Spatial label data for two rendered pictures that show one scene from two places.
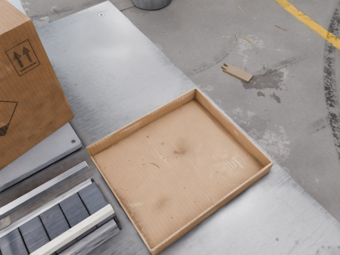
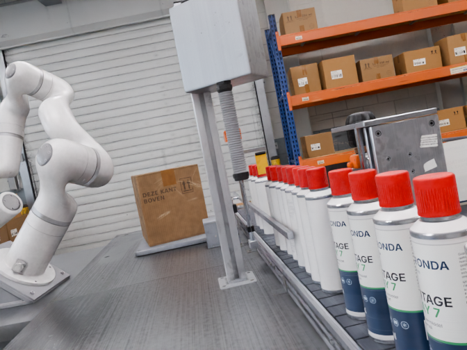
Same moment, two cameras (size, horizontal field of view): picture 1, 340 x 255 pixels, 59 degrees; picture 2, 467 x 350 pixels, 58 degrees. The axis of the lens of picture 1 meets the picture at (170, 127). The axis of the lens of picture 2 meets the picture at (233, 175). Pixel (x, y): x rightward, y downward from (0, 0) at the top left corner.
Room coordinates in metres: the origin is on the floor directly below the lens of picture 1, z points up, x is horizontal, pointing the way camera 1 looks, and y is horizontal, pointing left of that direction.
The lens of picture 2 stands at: (-0.67, 1.79, 1.14)
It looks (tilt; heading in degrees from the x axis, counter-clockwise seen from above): 3 degrees down; 299
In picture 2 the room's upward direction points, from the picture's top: 11 degrees counter-clockwise
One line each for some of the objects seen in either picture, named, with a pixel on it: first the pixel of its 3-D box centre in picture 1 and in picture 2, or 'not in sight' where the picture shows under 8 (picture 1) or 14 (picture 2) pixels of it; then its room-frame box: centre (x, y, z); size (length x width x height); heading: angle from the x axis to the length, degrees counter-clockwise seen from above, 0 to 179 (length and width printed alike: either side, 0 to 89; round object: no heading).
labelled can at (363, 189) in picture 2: not in sight; (376, 253); (-0.56, 1.27, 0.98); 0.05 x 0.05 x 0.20
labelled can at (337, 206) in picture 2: not in sight; (352, 242); (-0.52, 1.21, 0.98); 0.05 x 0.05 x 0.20
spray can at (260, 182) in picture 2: not in sight; (267, 199); (-0.15, 0.68, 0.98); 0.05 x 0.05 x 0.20
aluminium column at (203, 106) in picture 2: not in sight; (210, 144); (-0.15, 0.93, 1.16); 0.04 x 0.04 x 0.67; 34
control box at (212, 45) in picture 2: not in sight; (219, 42); (-0.24, 0.94, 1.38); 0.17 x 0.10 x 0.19; 179
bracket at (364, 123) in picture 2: not in sight; (379, 121); (-0.56, 1.10, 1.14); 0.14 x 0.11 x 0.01; 124
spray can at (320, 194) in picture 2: not in sight; (326, 228); (-0.46, 1.12, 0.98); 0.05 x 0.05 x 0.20
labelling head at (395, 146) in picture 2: not in sight; (389, 203); (-0.56, 1.11, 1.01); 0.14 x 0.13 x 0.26; 124
